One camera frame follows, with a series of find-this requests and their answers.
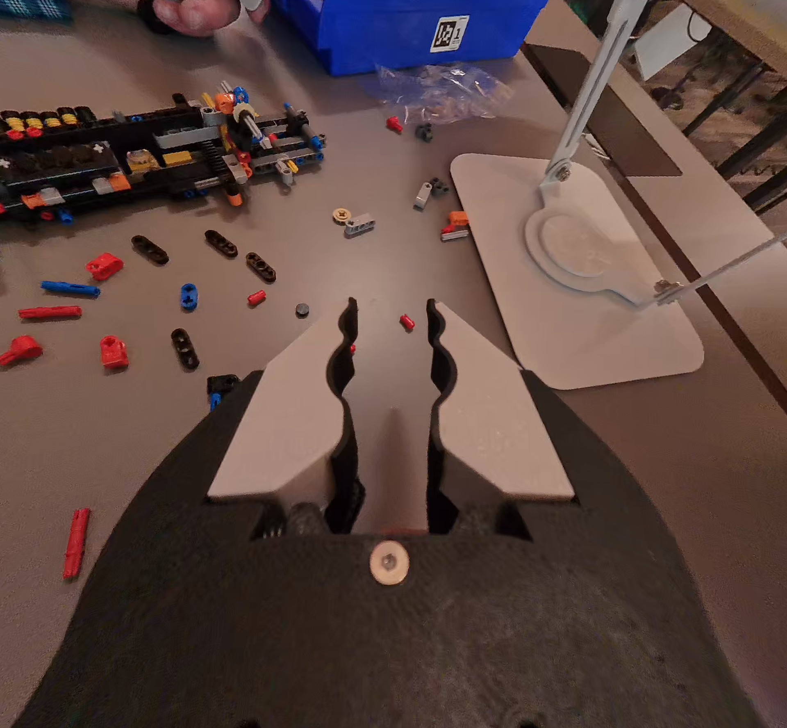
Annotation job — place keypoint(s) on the red long pin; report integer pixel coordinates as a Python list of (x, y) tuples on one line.
[(76, 542), (49, 312)]

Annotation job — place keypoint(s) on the light grey three-hole beam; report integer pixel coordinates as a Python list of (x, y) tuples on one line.
[(360, 225)]

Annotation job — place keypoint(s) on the lego vehicle chassis model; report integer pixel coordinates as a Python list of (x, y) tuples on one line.
[(197, 174)]

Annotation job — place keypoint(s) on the tan lego gear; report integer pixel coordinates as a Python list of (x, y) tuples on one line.
[(342, 215)]

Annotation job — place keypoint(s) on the dark grey lego connector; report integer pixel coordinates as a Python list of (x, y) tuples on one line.
[(424, 132), (439, 186)]

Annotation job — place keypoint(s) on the clear plastic parts bag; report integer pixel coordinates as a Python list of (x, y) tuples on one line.
[(442, 94)]

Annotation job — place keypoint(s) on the blue long pin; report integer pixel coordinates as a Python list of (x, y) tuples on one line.
[(71, 289)]

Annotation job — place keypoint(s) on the orange lego piece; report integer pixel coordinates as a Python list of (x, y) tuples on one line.
[(458, 220)]

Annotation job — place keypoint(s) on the black connector with blue pin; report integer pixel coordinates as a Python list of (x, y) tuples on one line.
[(221, 383)]

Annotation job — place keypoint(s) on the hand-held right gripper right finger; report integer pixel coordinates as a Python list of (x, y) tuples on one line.
[(504, 432)]

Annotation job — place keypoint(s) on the red angled lego piece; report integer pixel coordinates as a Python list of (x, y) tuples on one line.
[(21, 349)]

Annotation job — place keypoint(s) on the white folding stand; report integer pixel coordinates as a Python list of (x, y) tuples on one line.
[(615, 334)]

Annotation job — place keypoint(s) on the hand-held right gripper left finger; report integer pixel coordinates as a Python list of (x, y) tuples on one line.
[(283, 426)]

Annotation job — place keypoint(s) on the light grey lego axle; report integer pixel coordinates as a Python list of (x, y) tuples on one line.
[(456, 236)]

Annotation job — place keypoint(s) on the blue bin with white tag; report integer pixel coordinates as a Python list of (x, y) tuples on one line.
[(381, 2)]

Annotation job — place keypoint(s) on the blue two-hole lego piece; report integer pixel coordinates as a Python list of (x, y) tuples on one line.
[(189, 297)]

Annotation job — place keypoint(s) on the red perpendicular connector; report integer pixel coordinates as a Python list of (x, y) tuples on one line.
[(114, 353), (104, 266)]

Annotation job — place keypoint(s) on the red axle pin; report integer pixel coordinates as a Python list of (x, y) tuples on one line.
[(394, 124)]

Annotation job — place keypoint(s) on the black thin liftarm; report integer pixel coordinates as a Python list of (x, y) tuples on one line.
[(260, 267), (149, 249), (221, 243), (185, 349)]

